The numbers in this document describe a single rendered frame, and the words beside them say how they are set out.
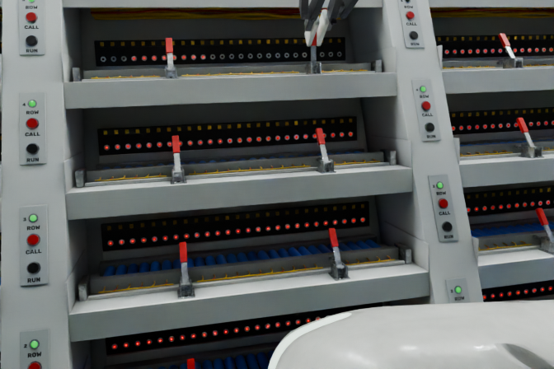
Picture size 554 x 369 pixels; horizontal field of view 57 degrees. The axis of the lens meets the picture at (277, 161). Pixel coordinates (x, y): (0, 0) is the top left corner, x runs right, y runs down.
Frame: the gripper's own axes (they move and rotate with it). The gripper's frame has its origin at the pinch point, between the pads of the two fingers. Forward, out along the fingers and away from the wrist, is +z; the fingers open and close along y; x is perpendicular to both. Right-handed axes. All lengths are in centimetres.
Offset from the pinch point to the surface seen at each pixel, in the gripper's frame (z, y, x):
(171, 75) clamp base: 7.4, -26.5, -4.4
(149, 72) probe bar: 10.4, -30.5, -1.7
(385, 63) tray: 7.5, 15.7, -2.9
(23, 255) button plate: 10, -51, -35
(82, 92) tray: 5.5, -41.7, -8.6
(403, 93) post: 5.4, 16.6, -11.3
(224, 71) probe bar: 10.3, -16.4, -1.9
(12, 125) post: 6, -52, -14
